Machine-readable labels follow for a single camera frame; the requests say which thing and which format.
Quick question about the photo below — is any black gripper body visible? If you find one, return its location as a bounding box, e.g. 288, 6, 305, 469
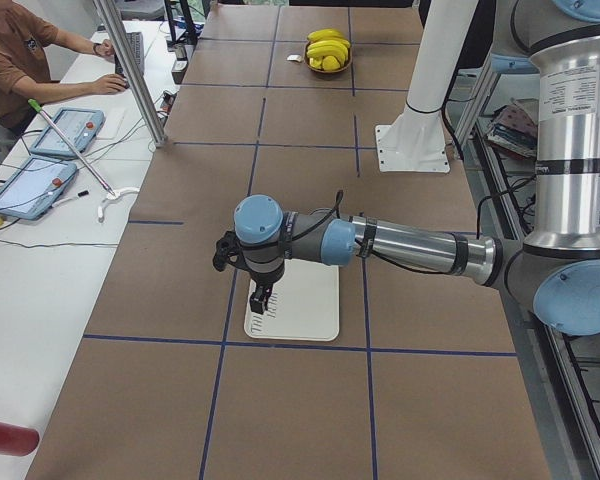
245, 258, 285, 290

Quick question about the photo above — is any yellow banana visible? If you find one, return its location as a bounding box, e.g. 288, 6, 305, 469
307, 28, 345, 42
306, 39, 350, 63

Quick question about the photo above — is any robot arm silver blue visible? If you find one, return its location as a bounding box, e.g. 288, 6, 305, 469
213, 1, 600, 336

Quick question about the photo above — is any white bear tray plate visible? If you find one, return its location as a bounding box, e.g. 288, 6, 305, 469
244, 259, 339, 342

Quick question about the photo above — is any woven brown basket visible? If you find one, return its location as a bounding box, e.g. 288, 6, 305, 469
304, 55, 352, 75

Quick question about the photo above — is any yellow lemon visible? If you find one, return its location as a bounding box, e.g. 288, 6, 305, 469
321, 56, 341, 72

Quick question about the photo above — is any upper teach pendant tablet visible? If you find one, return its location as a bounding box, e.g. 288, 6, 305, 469
30, 107, 105, 159

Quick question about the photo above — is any teach pendant tablet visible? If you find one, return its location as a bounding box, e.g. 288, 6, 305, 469
30, 107, 105, 159
0, 155, 78, 220

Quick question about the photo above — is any metal rod green tip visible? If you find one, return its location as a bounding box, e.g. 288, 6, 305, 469
28, 99, 114, 195

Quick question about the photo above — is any lower teach pendant tablet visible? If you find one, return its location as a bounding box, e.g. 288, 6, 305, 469
0, 155, 78, 220

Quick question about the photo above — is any black keyboard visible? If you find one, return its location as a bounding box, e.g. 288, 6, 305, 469
114, 32, 145, 76

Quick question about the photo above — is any stack of magazines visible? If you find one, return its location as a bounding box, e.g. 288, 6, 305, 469
485, 104, 538, 158

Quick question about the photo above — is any red cylinder bottle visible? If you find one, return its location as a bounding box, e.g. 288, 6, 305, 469
0, 422, 40, 456

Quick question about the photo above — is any seated person brown shirt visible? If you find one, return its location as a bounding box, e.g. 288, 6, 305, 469
0, 1, 126, 136

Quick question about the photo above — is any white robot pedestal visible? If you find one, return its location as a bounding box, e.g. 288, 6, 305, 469
375, 0, 478, 173

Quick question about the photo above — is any aluminium frame post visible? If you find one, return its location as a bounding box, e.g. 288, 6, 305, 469
95, 0, 168, 148

